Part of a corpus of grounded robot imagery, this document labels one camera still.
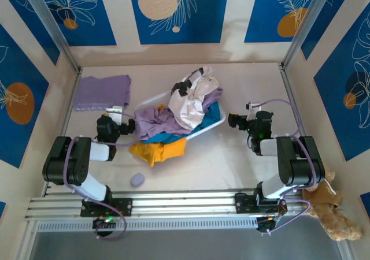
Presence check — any white t-shirt with black print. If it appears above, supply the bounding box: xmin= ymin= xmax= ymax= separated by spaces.
xmin=169 ymin=66 xmax=219 ymax=131

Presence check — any white laundry basket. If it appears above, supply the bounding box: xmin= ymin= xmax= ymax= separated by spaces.
xmin=134 ymin=91 xmax=227 ymax=142

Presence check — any crumpled lavender t-shirt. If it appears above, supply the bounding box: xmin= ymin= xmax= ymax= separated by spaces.
xmin=134 ymin=88 xmax=225 ymax=141

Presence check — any blue t-shirt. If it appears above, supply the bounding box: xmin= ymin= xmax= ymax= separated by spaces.
xmin=141 ymin=101 xmax=223 ymax=144

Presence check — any yellow t-shirt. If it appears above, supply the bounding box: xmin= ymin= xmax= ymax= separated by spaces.
xmin=129 ymin=105 xmax=187 ymax=168

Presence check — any folded lavender t-shirt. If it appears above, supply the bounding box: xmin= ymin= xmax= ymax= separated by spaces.
xmin=73 ymin=75 xmax=132 ymax=112

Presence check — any small lavender oval case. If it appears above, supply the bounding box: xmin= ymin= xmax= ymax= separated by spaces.
xmin=129 ymin=172 xmax=146 ymax=188

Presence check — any black controller box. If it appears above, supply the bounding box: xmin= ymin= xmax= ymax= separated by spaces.
xmin=256 ymin=216 xmax=276 ymax=234
xmin=92 ymin=217 xmax=116 ymax=231

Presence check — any brown teddy bear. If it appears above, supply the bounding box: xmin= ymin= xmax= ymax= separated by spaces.
xmin=302 ymin=161 xmax=364 ymax=242

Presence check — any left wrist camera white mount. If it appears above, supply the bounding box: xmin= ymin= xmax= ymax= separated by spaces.
xmin=105 ymin=106 xmax=125 ymax=125

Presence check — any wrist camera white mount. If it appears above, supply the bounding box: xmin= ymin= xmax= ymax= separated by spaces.
xmin=245 ymin=101 xmax=262 ymax=121
xmin=105 ymin=106 xmax=125 ymax=125

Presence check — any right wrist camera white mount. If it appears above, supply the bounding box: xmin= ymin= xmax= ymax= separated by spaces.
xmin=245 ymin=101 xmax=262 ymax=121

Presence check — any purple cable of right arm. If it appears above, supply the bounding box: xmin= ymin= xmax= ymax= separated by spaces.
xmin=258 ymin=98 xmax=317 ymax=235

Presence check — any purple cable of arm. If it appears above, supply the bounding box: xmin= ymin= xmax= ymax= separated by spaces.
xmin=64 ymin=112 xmax=138 ymax=241
xmin=258 ymin=98 xmax=317 ymax=235

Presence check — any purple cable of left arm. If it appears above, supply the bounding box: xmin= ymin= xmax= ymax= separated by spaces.
xmin=64 ymin=112 xmax=138 ymax=241

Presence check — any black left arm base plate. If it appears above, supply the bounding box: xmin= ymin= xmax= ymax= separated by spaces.
xmin=80 ymin=198 xmax=134 ymax=217

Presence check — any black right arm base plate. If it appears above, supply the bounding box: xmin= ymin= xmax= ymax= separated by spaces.
xmin=234 ymin=192 xmax=287 ymax=214

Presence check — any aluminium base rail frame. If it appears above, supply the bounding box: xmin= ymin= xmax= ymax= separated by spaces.
xmin=24 ymin=187 xmax=313 ymax=223

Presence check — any white slotted cable duct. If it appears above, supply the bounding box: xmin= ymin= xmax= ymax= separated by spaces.
xmin=36 ymin=217 xmax=261 ymax=232

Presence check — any aluminium frame post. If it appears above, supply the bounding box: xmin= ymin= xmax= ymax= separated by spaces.
xmin=21 ymin=0 xmax=82 ymax=73
xmin=282 ymin=0 xmax=333 ymax=69

